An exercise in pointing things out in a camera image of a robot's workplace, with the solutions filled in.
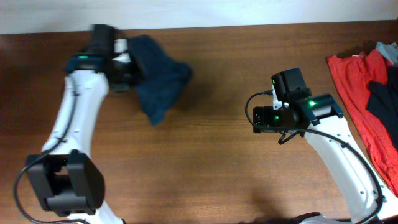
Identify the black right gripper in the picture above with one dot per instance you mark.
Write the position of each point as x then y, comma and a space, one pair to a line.
263, 114

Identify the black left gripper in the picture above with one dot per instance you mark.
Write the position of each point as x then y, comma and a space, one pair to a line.
140, 76

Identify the red garment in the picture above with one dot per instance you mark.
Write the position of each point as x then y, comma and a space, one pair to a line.
351, 77

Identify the dark blue shirt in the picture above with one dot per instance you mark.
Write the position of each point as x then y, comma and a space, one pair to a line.
164, 78

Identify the black garment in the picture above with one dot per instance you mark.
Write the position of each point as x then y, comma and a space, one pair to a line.
382, 103

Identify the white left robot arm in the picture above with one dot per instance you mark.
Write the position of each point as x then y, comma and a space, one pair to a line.
63, 176

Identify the grey garment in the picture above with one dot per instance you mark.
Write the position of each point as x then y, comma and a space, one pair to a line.
389, 51

